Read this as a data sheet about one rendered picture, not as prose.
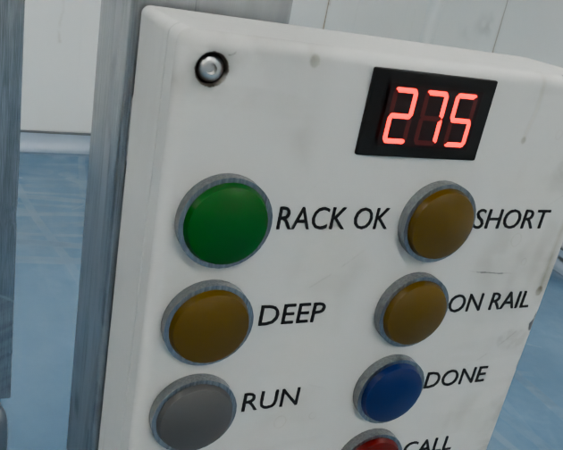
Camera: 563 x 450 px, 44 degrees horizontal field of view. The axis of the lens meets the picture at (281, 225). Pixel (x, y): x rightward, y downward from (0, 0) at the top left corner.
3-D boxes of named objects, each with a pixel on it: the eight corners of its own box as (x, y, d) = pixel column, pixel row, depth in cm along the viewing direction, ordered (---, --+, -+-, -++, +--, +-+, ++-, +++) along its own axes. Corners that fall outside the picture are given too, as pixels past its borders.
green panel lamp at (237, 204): (265, 270, 21) (281, 187, 20) (180, 272, 20) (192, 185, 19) (256, 258, 22) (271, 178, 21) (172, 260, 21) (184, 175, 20)
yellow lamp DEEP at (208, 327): (247, 365, 23) (261, 293, 22) (165, 373, 22) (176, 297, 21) (239, 352, 23) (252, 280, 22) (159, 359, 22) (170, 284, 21)
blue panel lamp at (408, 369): (416, 422, 28) (435, 365, 27) (358, 431, 26) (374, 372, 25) (406, 410, 28) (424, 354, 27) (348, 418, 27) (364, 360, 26)
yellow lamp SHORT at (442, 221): (467, 263, 25) (490, 193, 24) (404, 265, 24) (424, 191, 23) (454, 254, 26) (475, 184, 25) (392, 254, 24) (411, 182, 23)
